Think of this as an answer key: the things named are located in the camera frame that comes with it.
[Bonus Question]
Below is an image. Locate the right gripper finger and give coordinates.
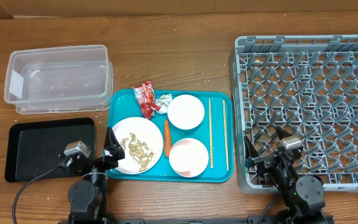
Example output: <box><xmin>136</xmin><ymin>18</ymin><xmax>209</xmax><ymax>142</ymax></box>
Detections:
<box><xmin>275</xmin><ymin>126</ymin><xmax>291</xmax><ymax>140</ymax></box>
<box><xmin>244</xmin><ymin>136</ymin><xmax>265</xmax><ymax>168</ymax></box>

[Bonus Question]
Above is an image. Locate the wooden chopstick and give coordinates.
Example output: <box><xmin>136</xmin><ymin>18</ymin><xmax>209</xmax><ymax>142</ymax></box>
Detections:
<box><xmin>208</xmin><ymin>98</ymin><xmax>214</xmax><ymax>169</ymax></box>
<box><xmin>222</xmin><ymin>100</ymin><xmax>229</xmax><ymax>171</ymax></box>

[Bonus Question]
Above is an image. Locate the orange carrot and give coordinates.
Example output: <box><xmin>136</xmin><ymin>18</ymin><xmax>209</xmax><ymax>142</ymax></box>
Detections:
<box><xmin>164</xmin><ymin>119</ymin><xmax>173</xmax><ymax>157</ymax></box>

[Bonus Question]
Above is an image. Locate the red snack wrapper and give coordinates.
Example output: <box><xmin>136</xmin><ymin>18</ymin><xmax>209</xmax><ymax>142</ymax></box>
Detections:
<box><xmin>132</xmin><ymin>81</ymin><xmax>158</xmax><ymax>119</ymax></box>

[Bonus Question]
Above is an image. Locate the pink-rimmed white bowl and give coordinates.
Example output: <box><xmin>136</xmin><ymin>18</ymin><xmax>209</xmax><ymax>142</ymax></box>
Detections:
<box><xmin>169</xmin><ymin>138</ymin><xmax>209</xmax><ymax>178</ymax></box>

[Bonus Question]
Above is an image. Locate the white tissue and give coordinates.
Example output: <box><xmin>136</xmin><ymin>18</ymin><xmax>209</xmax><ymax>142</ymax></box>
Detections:
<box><xmin>155</xmin><ymin>94</ymin><xmax>173</xmax><ymax>114</ymax></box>

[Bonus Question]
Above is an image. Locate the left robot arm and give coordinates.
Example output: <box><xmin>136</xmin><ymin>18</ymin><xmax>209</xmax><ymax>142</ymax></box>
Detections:
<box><xmin>68</xmin><ymin>127</ymin><xmax>125</xmax><ymax>223</ymax></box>

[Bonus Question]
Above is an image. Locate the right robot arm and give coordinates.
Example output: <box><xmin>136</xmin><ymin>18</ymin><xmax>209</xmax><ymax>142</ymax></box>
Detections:
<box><xmin>244</xmin><ymin>126</ymin><xmax>334</xmax><ymax>223</ymax></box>

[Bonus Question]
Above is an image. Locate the grey dishwasher rack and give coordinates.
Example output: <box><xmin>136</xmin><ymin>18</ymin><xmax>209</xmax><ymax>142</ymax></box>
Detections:
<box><xmin>229</xmin><ymin>35</ymin><xmax>358</xmax><ymax>194</ymax></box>

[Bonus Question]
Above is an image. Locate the white plate with peanut shells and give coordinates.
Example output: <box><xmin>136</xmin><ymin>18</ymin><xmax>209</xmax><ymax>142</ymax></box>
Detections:
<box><xmin>112</xmin><ymin>117</ymin><xmax>163</xmax><ymax>175</ymax></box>

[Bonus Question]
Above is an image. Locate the black plastic tray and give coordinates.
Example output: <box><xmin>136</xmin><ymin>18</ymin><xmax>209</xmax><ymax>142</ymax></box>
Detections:
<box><xmin>4</xmin><ymin>118</ymin><xmax>96</xmax><ymax>182</ymax></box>

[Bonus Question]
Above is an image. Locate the teal serving tray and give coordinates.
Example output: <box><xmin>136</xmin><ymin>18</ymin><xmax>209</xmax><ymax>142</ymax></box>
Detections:
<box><xmin>107</xmin><ymin>89</ymin><xmax>234</xmax><ymax>183</ymax></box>

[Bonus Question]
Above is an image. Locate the clear plastic storage bin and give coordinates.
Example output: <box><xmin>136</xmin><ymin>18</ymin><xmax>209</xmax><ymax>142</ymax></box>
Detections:
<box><xmin>4</xmin><ymin>45</ymin><xmax>113</xmax><ymax>114</ymax></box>

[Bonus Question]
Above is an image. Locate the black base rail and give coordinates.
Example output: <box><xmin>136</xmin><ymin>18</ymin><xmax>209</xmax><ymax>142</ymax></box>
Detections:
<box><xmin>57</xmin><ymin>214</ymin><xmax>335</xmax><ymax>224</ymax></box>

